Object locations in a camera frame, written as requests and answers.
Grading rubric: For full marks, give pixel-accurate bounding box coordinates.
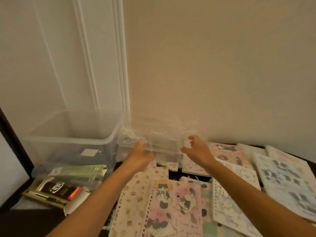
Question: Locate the pink panda notebook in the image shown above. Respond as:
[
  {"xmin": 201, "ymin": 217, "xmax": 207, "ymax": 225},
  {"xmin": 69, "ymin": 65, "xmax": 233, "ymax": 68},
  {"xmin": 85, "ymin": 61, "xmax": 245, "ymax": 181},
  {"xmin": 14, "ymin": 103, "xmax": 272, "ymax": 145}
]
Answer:
[{"xmin": 140, "ymin": 179, "xmax": 207, "ymax": 237}]

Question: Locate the clear tube of green pens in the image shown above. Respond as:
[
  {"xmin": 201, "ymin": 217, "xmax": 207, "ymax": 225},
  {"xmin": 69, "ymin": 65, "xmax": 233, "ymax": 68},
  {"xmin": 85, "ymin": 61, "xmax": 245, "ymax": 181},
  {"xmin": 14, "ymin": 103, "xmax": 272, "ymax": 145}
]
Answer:
[{"xmin": 31, "ymin": 164, "xmax": 109, "ymax": 192}]

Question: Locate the person's right hand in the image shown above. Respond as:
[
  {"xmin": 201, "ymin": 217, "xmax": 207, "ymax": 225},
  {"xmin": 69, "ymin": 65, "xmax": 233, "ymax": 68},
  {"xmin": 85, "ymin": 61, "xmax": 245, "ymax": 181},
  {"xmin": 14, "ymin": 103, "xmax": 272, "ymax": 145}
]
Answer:
[{"xmin": 180, "ymin": 135, "xmax": 218, "ymax": 168}]

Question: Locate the person's left hand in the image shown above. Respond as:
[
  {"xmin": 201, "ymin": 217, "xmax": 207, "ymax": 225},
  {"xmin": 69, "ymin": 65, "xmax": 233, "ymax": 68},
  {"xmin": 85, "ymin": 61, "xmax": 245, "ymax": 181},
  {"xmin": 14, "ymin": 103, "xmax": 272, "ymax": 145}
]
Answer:
[{"xmin": 124, "ymin": 142, "xmax": 156, "ymax": 173}]

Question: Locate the black gold pen box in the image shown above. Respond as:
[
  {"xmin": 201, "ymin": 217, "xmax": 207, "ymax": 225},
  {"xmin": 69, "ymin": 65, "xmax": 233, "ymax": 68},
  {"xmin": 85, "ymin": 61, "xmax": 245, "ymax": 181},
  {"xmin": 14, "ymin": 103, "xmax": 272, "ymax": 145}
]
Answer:
[{"xmin": 21, "ymin": 176, "xmax": 91, "ymax": 217}]

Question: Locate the cream snack print notebook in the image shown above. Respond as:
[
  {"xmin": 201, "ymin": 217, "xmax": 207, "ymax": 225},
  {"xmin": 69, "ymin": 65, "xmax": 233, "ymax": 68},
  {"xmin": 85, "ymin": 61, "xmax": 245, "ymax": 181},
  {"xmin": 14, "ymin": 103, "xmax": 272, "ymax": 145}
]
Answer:
[{"xmin": 108, "ymin": 166, "xmax": 170, "ymax": 237}]

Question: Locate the pale green notebook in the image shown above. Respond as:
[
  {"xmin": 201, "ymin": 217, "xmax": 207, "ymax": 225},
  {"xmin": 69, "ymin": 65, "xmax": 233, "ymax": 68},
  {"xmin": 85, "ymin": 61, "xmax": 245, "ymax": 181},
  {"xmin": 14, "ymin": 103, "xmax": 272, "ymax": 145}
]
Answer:
[{"xmin": 237, "ymin": 143, "xmax": 267, "ymax": 156}]

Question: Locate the white dotted notebook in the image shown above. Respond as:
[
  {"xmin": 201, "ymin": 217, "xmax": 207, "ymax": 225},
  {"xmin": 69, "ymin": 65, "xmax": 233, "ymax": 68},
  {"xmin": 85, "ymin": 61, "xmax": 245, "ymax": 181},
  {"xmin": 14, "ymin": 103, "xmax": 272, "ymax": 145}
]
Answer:
[{"xmin": 181, "ymin": 154, "xmax": 213, "ymax": 177}]

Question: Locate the person's left forearm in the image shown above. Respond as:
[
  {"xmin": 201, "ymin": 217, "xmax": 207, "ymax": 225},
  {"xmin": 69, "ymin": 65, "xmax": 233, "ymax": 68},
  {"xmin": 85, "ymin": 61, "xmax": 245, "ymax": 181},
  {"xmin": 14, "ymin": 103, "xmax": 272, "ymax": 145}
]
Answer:
[{"xmin": 45, "ymin": 165, "xmax": 148, "ymax": 237}]

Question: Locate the blue panda notebook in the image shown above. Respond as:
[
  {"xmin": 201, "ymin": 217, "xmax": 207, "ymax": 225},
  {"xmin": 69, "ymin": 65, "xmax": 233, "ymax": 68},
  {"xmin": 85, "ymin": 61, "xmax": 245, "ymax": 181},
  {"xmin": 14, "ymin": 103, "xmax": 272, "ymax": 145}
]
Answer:
[{"xmin": 251, "ymin": 152, "xmax": 316, "ymax": 223}]

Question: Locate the clear plastic storage bin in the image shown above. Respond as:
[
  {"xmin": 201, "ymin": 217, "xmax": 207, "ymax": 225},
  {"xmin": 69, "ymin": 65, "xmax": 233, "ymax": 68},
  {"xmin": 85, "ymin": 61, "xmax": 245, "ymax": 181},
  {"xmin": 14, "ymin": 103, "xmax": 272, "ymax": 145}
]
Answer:
[{"xmin": 21, "ymin": 110, "xmax": 126, "ymax": 175}]

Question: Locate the clear plastic bag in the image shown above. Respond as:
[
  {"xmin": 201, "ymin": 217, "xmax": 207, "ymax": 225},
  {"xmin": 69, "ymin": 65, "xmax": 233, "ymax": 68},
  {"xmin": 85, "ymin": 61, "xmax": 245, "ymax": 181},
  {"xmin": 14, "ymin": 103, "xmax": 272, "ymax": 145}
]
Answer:
[{"xmin": 116, "ymin": 115, "xmax": 205, "ymax": 164}]

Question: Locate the person's right forearm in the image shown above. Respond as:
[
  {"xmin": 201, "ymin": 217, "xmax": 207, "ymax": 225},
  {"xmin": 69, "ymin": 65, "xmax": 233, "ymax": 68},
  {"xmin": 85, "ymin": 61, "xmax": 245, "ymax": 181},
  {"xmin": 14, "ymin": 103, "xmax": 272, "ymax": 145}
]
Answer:
[{"xmin": 207, "ymin": 160, "xmax": 316, "ymax": 237}]

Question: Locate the black framed panel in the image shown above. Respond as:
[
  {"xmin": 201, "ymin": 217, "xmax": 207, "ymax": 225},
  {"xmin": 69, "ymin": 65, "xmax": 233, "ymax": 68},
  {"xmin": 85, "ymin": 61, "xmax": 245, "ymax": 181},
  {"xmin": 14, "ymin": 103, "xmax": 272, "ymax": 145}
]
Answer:
[{"xmin": 0, "ymin": 107, "xmax": 35, "ymax": 214}]

